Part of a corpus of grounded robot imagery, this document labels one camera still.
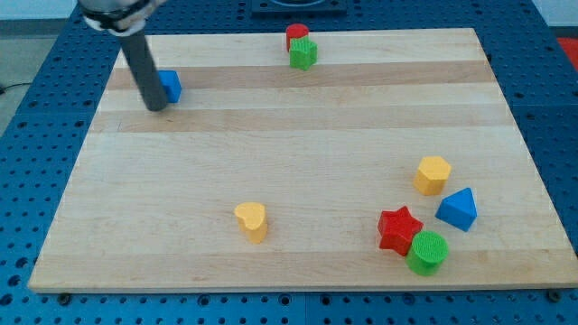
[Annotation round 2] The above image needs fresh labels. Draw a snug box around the yellow hexagon block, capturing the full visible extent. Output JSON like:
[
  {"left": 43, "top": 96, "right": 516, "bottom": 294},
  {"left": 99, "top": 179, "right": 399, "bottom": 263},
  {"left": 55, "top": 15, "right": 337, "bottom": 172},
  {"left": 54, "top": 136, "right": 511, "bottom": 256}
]
[{"left": 413, "top": 156, "right": 452, "bottom": 196}]

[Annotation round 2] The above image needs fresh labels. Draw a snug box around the yellow heart block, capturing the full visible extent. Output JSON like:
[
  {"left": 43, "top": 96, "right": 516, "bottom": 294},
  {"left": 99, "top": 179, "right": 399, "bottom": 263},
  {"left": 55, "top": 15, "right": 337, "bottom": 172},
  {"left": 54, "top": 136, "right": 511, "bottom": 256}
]
[{"left": 234, "top": 202, "right": 268, "bottom": 244}]

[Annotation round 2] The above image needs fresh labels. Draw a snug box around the red star block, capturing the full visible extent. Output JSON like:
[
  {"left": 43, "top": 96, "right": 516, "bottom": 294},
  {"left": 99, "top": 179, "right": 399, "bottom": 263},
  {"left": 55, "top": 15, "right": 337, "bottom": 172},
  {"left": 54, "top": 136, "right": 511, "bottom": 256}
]
[{"left": 378, "top": 206, "right": 424, "bottom": 256}]

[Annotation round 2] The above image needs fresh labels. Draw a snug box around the blue cube block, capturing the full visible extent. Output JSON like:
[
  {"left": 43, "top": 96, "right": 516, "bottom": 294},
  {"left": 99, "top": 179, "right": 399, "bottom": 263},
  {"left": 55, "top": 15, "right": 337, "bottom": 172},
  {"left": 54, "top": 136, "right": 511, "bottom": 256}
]
[{"left": 158, "top": 70, "right": 182, "bottom": 103}]

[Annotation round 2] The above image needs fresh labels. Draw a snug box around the light wooden board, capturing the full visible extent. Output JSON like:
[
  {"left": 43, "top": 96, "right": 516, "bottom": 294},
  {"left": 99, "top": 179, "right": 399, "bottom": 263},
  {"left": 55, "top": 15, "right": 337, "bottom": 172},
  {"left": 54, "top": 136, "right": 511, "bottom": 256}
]
[{"left": 28, "top": 28, "right": 577, "bottom": 293}]

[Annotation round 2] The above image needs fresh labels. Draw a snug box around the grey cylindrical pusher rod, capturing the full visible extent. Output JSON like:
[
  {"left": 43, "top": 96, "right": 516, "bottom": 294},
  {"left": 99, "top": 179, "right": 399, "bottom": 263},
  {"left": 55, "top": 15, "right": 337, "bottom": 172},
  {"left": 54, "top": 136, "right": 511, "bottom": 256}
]
[{"left": 119, "top": 31, "right": 168, "bottom": 112}]

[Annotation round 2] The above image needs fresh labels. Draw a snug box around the green star block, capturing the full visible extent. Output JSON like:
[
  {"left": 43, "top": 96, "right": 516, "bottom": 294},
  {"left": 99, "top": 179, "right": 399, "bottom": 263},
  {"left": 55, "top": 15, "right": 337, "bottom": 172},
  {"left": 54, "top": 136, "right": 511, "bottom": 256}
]
[{"left": 289, "top": 36, "right": 318, "bottom": 70}]

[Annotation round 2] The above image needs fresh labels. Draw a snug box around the green cylinder block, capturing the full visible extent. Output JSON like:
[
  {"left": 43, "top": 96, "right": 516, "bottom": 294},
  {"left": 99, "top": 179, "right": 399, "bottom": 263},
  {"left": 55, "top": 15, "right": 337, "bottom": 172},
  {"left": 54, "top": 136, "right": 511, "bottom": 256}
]
[{"left": 406, "top": 230, "right": 449, "bottom": 276}]

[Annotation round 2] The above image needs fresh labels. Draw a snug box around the red cylinder block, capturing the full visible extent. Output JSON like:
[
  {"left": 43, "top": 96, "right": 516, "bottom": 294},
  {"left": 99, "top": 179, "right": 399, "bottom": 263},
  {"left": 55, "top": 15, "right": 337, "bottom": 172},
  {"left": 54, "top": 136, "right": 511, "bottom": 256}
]
[{"left": 285, "top": 23, "right": 309, "bottom": 51}]

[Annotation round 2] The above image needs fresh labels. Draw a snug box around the black cable on floor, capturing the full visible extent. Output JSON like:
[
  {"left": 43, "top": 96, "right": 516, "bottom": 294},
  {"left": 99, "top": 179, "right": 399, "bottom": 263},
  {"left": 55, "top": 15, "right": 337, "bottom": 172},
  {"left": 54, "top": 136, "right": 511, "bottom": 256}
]
[{"left": 0, "top": 81, "right": 32, "bottom": 95}]

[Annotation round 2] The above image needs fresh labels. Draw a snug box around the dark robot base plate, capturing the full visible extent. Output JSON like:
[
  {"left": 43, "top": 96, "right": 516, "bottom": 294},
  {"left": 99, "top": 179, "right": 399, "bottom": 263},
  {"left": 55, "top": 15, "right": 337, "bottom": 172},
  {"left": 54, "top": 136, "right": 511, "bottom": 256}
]
[{"left": 247, "top": 0, "right": 348, "bottom": 16}]

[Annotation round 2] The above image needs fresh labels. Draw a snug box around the blue triangle block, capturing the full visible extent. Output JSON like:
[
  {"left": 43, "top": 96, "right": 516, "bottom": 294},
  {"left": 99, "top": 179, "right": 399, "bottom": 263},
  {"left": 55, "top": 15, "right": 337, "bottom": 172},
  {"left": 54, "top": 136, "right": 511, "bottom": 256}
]
[{"left": 435, "top": 188, "right": 478, "bottom": 232}]

